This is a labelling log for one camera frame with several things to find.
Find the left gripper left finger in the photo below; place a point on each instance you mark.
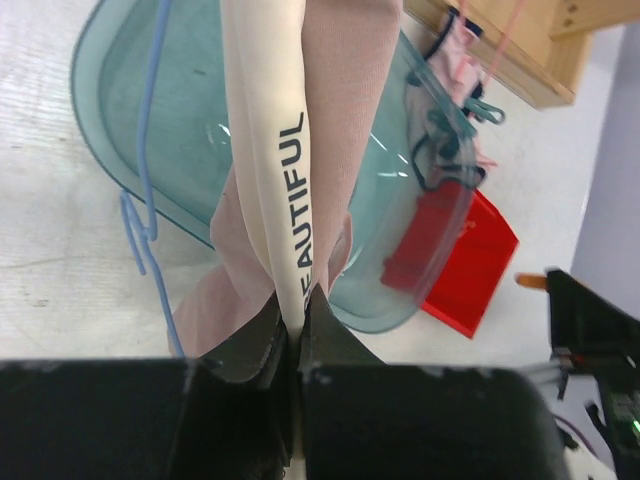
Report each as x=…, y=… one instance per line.
x=252, y=369

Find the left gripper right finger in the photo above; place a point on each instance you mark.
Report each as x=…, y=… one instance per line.
x=340, y=382

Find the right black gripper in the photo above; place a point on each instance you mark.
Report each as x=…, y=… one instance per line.
x=597, y=340

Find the beige pink underwear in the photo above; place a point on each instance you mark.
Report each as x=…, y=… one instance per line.
x=303, y=83

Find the pink underwear navy trim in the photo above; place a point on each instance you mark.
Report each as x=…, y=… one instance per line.
x=448, y=60

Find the teal clothespin on pink underwear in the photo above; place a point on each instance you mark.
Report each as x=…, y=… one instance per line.
x=439, y=129

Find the red plastic bin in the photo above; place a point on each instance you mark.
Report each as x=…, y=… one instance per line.
x=460, y=236

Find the teal plastic basin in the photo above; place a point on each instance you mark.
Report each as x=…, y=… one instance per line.
x=188, y=145

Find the wooden clothes rack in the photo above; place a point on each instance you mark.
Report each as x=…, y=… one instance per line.
x=548, y=49

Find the pink wire hanger middle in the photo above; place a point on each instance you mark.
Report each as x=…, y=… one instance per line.
x=504, y=39

